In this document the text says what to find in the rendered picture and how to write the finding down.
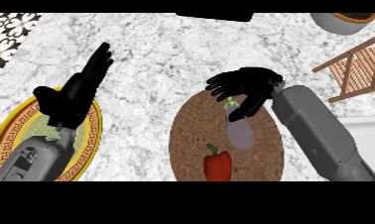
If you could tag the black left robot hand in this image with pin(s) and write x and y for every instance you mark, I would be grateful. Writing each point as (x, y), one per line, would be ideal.
(78, 92)

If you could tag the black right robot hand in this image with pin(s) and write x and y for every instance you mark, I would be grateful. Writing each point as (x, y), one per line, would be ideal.
(251, 84)

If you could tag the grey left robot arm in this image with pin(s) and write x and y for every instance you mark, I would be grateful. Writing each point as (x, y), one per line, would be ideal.
(33, 158)

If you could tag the purple eggplant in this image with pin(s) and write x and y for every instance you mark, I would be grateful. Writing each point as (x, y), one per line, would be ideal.
(239, 132)

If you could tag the round brown cork placemat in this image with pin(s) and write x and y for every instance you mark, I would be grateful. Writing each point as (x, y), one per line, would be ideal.
(194, 142)

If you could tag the wooden tiered shelf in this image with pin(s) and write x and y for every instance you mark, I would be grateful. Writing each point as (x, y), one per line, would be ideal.
(355, 69)

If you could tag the yellow patterned plate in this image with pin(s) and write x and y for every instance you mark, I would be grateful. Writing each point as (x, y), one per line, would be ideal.
(90, 135)

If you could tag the black appliance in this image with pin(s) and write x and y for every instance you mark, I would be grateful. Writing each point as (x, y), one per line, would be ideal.
(214, 16)

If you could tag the red bell pepper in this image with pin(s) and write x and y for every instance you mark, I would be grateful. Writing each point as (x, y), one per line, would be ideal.
(217, 165)

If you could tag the grey potted plant pot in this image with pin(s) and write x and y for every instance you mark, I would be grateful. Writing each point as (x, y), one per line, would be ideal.
(341, 23)

